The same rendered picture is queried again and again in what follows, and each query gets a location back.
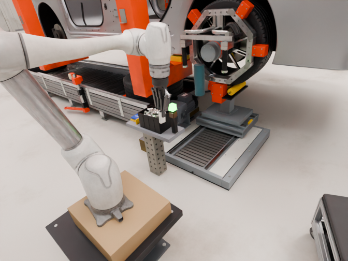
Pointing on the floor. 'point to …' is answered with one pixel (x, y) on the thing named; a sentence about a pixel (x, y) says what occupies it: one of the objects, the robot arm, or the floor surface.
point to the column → (155, 154)
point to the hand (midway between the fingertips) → (161, 116)
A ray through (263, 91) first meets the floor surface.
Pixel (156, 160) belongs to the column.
